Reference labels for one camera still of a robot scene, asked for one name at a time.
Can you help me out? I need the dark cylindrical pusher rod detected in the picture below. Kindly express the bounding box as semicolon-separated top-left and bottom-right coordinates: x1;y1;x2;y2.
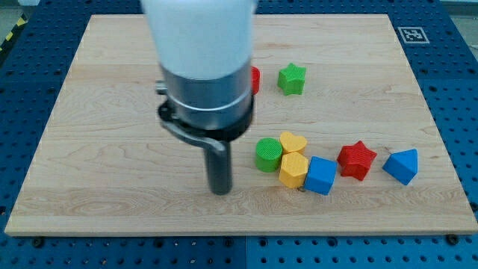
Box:
203;140;232;195

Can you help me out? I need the red block behind arm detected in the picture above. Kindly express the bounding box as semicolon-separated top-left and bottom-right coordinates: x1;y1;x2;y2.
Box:
251;66;261;95

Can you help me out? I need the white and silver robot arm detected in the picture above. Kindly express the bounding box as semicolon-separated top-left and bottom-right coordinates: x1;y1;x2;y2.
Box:
141;0;257;195

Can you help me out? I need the yellow heart block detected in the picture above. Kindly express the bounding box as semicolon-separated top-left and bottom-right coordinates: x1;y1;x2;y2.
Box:
279;132;308;155

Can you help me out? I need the green star block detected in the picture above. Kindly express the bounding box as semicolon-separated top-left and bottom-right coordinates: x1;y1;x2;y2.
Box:
277;63;306;96

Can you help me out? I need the red star block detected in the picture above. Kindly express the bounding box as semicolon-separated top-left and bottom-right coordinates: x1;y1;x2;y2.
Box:
337;140;377;181

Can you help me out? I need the green cylinder block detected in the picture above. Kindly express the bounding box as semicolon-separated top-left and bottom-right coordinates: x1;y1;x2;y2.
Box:
255;137;282;173

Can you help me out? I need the yellow hexagon block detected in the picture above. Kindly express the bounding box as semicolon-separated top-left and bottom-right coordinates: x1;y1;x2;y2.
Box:
279;152;309;188

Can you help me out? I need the blue cube block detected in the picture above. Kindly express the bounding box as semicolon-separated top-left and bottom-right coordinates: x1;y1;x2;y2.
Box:
304;156;337;195

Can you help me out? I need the wooden board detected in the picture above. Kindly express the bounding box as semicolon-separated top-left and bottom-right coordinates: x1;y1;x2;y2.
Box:
5;14;477;237

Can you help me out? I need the blue pentagon block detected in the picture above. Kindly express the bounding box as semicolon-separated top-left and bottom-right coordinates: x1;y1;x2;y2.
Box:
382;149;418;185

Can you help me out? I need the fiducial marker tag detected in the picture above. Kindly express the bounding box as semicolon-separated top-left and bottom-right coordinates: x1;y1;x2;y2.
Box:
398;26;429;44

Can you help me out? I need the black yellow hazard tape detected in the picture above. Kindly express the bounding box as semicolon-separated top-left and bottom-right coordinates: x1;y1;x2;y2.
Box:
1;13;28;54

